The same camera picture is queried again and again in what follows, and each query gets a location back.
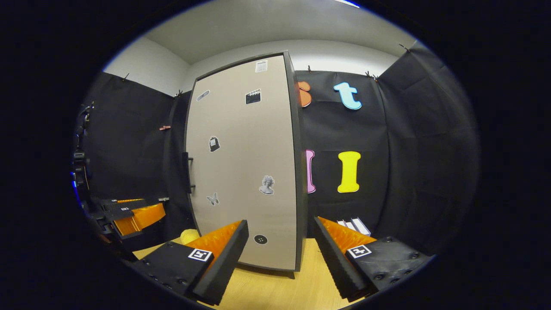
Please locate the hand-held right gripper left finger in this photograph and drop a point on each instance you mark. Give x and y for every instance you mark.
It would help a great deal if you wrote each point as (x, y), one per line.
(228, 262)

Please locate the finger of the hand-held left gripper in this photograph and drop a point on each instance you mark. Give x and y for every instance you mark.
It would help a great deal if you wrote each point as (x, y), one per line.
(118, 204)
(137, 219)

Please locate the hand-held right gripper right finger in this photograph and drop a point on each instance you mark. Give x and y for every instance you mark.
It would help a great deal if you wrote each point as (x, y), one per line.
(333, 262)

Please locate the beige cabinet door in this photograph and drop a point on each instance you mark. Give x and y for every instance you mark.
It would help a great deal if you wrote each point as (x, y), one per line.
(241, 129)

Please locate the white spine book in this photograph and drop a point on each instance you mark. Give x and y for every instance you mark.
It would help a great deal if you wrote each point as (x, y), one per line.
(342, 224)

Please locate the dark grey spine book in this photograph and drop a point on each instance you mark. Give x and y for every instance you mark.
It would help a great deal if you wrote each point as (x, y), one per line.
(349, 224)

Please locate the lilac spine book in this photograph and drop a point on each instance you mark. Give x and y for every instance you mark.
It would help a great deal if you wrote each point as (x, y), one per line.
(361, 226)

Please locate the yellow round object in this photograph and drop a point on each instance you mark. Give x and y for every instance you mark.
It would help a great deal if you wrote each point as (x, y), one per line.
(189, 237)

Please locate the black backdrop cloth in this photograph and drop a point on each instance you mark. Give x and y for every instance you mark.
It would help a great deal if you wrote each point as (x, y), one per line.
(409, 150)

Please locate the long ceiling light strip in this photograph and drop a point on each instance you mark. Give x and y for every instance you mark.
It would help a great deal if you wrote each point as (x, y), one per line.
(352, 3)

